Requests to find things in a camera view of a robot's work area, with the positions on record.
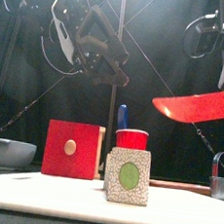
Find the red cup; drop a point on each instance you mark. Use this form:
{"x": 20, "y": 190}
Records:
{"x": 130, "y": 140}

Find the toy sushi piece green oval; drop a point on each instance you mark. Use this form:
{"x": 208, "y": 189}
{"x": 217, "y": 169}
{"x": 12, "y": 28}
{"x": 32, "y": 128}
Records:
{"x": 129, "y": 176}

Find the blue utensil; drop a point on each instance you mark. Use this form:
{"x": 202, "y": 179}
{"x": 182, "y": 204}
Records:
{"x": 123, "y": 116}

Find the grey bowl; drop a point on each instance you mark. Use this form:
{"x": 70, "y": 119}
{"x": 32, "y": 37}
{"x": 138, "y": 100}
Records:
{"x": 11, "y": 154}

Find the small metal pot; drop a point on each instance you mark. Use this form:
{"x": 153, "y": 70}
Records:
{"x": 220, "y": 189}

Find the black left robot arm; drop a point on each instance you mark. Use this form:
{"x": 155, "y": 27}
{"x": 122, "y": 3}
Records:
{"x": 31, "y": 1}

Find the metal frame pole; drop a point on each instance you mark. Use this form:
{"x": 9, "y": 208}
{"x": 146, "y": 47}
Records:
{"x": 112, "y": 101}

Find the wooden box with red door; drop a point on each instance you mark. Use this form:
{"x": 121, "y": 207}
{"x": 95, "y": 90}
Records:
{"x": 57, "y": 150}

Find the red toy knife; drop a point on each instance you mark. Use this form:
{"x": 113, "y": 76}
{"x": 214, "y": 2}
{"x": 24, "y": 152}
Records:
{"x": 196, "y": 108}

